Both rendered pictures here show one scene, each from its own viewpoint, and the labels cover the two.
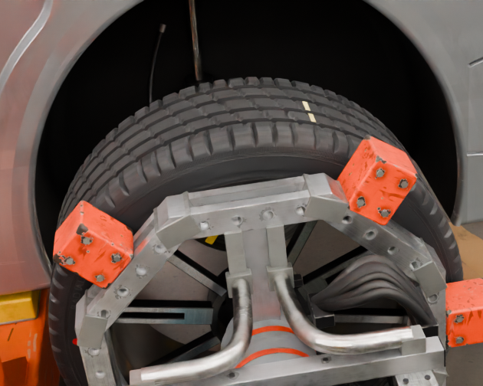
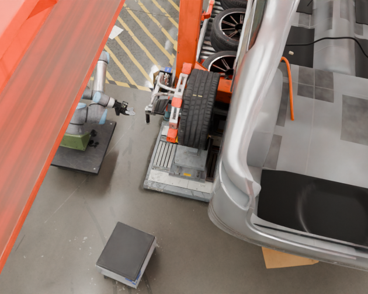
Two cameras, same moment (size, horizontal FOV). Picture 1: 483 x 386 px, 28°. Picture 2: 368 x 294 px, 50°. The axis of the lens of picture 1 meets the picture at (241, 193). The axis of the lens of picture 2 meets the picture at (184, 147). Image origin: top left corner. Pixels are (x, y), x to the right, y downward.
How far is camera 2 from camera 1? 3.13 m
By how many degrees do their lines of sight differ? 70
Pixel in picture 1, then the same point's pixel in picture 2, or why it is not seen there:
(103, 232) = (184, 67)
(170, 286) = not seen: hidden behind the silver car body
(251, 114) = (197, 84)
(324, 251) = not seen: hidden behind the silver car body
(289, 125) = (191, 89)
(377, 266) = (162, 101)
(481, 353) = not seen: hidden behind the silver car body
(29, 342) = (222, 89)
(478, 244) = (304, 261)
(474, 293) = (171, 133)
